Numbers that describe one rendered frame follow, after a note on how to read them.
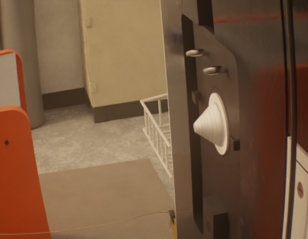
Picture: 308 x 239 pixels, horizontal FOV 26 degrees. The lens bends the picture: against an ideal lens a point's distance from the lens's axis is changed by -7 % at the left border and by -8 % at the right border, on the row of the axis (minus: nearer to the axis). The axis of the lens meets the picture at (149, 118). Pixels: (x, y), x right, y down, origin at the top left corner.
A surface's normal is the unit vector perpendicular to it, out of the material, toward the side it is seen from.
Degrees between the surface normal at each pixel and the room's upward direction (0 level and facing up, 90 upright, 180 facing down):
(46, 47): 90
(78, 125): 0
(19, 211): 90
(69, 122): 0
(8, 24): 90
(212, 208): 0
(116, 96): 90
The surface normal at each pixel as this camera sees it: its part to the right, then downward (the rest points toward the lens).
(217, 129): -0.44, 0.29
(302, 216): -0.97, 0.15
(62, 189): -0.07, -0.93
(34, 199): 0.22, 0.35
